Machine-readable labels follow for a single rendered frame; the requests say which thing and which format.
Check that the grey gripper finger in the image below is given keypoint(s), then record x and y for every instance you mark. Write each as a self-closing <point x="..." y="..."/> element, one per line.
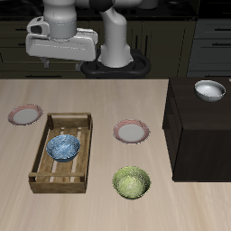
<point x="79" y="65"/>
<point x="46" y="62"/>

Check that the wooden slat tray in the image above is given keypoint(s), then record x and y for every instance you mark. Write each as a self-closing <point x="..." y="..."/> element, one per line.
<point x="60" y="173"/>

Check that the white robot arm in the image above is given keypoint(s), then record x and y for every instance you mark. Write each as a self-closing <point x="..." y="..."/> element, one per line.
<point x="115" y="39"/>

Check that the green bowl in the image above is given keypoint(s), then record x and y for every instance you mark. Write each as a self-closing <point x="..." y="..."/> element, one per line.
<point x="131" y="182"/>

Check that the blue bowl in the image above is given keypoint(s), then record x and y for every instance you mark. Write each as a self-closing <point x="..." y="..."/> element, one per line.
<point x="63" y="148"/>

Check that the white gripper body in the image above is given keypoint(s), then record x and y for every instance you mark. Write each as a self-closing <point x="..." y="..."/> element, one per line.
<point x="60" y="48"/>

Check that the white bowl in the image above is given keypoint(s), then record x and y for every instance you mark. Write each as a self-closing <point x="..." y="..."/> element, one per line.
<point x="209" y="90"/>

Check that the dark wooden cabinet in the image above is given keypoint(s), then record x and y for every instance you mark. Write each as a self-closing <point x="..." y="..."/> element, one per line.
<point x="200" y="135"/>

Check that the red rimmed white plate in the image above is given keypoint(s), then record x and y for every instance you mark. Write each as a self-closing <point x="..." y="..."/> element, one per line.
<point x="131" y="131"/>
<point x="25" y="114"/>

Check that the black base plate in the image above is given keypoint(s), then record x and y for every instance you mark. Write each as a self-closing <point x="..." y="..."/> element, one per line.
<point x="141" y="67"/>

